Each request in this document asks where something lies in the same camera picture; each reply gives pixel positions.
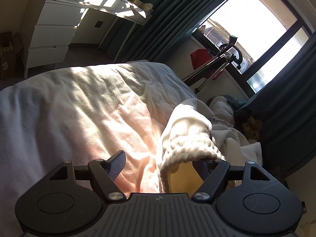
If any white knit zip sweater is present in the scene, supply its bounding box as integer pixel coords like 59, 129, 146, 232
156, 99, 262, 195

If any mustard yellow garment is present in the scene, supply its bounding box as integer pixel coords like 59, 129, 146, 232
243, 116, 262, 141

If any teal curtain right panel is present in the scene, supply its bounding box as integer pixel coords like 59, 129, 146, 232
239, 34, 315, 178

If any teal curtain panel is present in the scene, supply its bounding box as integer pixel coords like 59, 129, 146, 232
239, 34, 315, 178
101, 0, 225, 62

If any silver black tripod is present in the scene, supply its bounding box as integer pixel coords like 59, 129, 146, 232
182, 54, 237, 94

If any red bag on sill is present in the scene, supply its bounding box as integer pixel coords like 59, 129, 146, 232
190, 49, 221, 79

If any brown cardboard box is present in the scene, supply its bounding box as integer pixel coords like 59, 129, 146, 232
1, 32, 23, 79

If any white dressing table with drawers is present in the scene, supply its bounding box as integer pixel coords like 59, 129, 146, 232
20, 0, 151, 76

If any teal curtain left panel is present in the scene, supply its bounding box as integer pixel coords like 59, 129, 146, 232
101, 0, 225, 62

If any black exercise bike handlebar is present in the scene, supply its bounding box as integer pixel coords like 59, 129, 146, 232
218, 35, 244, 73

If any window with dark frame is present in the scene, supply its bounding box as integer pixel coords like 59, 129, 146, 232
193, 0, 312, 96

